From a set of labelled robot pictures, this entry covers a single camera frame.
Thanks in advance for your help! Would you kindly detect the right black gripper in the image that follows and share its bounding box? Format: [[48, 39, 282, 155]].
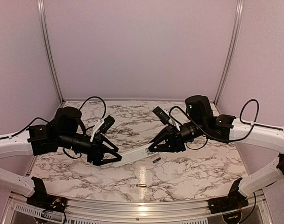
[[149, 118, 206, 152]]

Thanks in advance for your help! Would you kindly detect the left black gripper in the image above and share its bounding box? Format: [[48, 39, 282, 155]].
[[57, 132, 122, 166]]

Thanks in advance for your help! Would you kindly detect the white remote control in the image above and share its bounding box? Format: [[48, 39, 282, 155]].
[[113, 145, 150, 168]]

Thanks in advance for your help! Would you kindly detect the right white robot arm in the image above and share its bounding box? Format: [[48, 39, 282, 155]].
[[149, 95, 284, 209]]

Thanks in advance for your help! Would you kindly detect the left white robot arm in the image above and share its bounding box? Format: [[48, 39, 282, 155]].
[[0, 107, 122, 166]]

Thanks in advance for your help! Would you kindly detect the green gold battery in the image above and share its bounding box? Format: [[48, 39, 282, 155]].
[[136, 184, 147, 188]]

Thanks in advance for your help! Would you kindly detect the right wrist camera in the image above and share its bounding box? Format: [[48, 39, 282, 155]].
[[152, 106, 179, 130]]

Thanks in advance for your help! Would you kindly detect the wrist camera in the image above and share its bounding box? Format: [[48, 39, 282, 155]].
[[90, 115, 115, 142], [152, 106, 179, 130]]

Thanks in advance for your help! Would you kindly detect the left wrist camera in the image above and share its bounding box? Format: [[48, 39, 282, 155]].
[[90, 115, 115, 142]]

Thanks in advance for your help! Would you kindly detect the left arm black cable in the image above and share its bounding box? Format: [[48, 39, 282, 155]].
[[0, 96, 107, 159]]

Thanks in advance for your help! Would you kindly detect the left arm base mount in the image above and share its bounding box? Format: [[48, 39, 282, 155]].
[[27, 177, 67, 212]]

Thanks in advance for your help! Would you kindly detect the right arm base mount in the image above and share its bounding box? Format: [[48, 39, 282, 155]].
[[208, 178, 249, 214]]

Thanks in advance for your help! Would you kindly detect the front aluminium rail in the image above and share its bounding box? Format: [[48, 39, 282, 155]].
[[1, 191, 273, 224]]

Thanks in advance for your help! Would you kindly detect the right aluminium frame post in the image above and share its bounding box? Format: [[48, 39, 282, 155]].
[[213, 0, 244, 105]]

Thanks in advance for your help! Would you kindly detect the aluminium frame post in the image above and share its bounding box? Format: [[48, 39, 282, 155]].
[[213, 0, 244, 105], [37, 0, 64, 105]]

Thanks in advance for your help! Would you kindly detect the left aluminium frame post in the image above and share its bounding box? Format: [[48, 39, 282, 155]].
[[37, 0, 64, 105]]

